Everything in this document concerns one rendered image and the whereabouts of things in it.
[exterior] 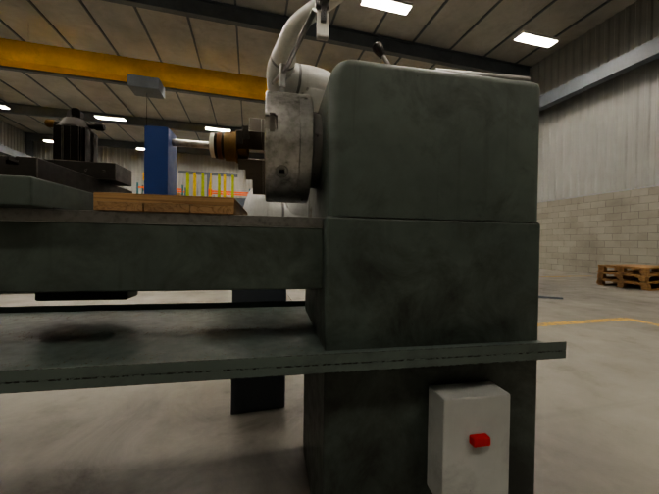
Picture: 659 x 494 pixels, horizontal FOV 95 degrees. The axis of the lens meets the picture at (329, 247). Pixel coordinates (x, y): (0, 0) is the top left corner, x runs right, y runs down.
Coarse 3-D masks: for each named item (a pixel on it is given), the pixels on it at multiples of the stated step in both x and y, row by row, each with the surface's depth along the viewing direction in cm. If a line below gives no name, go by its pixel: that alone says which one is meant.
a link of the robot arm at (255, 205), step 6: (252, 192) 148; (246, 198) 149; (252, 198) 147; (258, 198) 146; (264, 198) 147; (246, 204) 148; (252, 204) 146; (258, 204) 146; (264, 204) 147; (270, 204) 148; (276, 204) 150; (246, 210) 147; (252, 210) 146; (258, 210) 146; (264, 210) 147; (270, 210) 148; (276, 210) 149
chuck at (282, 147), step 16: (272, 96) 79; (288, 96) 81; (272, 112) 76; (288, 112) 77; (288, 128) 76; (272, 144) 76; (288, 144) 77; (272, 160) 77; (288, 160) 78; (272, 176) 80; (288, 176) 81; (272, 192) 85; (288, 192) 85
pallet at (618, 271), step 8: (632, 264) 674; (600, 272) 635; (608, 272) 624; (616, 272) 609; (624, 272) 596; (632, 272) 603; (640, 272) 575; (648, 272) 569; (656, 272) 622; (600, 280) 637; (608, 280) 621; (616, 280) 611; (624, 280) 598; (632, 280) 601; (640, 280) 572; (648, 280) 568; (656, 280) 585; (648, 288) 564; (656, 288) 581
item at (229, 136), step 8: (216, 136) 85; (224, 136) 85; (232, 136) 85; (216, 144) 85; (224, 144) 85; (232, 144) 85; (216, 152) 86; (224, 152) 86; (232, 152) 86; (240, 152) 87; (248, 152) 92; (232, 160) 89
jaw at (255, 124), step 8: (256, 120) 77; (264, 120) 78; (272, 120) 77; (248, 128) 81; (256, 128) 77; (264, 128) 78; (272, 128) 76; (240, 136) 84; (248, 136) 81; (256, 136) 80; (264, 136) 80; (240, 144) 84; (248, 144) 84; (256, 144) 84; (264, 144) 84
